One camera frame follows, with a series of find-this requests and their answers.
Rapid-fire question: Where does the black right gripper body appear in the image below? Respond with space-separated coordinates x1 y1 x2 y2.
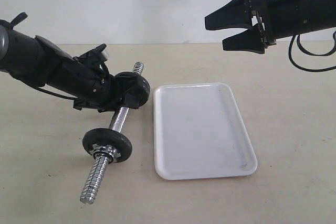
247 0 276 47

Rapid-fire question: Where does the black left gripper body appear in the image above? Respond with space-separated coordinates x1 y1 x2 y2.
73 74 124 113

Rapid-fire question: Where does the black weight plate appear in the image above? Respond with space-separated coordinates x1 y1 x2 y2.
82 128 133 163
125 77 150 107
115 71 151 109

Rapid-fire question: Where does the chrome threaded dumbbell bar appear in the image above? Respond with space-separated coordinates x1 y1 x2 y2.
79 62 145 205

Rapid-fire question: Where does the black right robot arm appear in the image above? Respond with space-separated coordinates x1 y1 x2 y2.
204 0 335 54

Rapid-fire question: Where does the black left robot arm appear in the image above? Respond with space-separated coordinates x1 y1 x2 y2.
1 20 150 112

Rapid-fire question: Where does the chrome star collar nut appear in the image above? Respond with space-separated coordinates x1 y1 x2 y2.
92 144 121 163

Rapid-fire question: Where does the white plastic tray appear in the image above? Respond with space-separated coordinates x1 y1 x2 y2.
153 82 258 180

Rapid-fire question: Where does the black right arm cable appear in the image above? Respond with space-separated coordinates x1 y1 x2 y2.
287 0 336 73

